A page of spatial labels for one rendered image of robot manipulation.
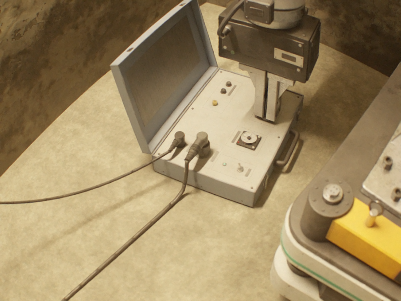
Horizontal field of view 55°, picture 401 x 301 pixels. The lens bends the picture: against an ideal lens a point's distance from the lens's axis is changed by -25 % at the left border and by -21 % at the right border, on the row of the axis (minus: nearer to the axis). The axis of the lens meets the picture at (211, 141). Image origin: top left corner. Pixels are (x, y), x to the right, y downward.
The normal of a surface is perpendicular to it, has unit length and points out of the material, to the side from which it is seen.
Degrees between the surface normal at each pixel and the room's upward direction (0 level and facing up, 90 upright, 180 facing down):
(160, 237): 0
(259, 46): 90
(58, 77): 90
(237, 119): 0
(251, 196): 90
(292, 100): 0
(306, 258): 90
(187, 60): 75
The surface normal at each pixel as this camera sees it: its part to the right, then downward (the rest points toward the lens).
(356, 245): -0.67, 0.54
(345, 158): 0.00, -0.70
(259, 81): -0.43, 0.65
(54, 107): 0.83, 0.36
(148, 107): 0.87, 0.12
